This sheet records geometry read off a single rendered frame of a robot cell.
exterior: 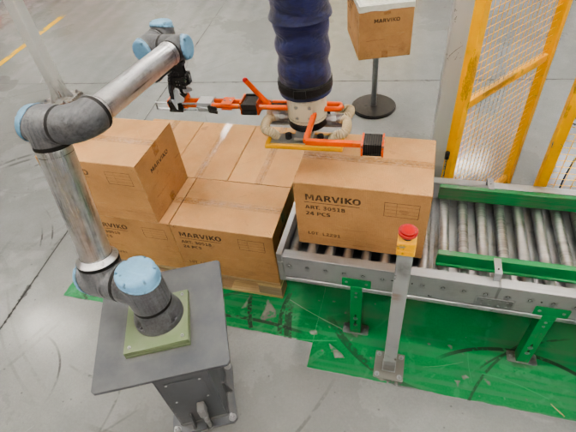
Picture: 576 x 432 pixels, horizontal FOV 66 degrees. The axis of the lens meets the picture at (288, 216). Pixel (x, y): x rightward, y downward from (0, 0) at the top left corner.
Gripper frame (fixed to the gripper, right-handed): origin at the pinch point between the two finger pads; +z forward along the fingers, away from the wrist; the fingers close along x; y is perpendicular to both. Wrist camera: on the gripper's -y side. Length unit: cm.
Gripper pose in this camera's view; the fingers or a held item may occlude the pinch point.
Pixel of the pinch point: (179, 102)
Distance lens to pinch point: 214.2
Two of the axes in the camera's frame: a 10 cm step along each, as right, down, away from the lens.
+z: 0.9, 7.1, 7.0
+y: 9.7, 1.0, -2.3
